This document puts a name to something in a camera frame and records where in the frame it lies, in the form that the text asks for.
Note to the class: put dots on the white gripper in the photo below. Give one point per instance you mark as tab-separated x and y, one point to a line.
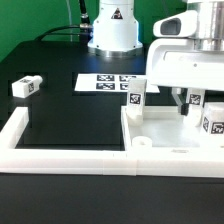
175	63

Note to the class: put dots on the white square tabletop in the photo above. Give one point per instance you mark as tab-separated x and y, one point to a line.
161	127

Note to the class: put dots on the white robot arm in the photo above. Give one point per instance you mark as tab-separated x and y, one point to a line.
116	31

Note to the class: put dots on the white marker sheet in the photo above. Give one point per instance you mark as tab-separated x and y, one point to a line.
97	82

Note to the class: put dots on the white U-shaped fence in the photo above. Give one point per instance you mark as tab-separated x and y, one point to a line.
155	162

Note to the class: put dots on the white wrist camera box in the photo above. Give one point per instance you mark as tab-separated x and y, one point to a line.
181	25

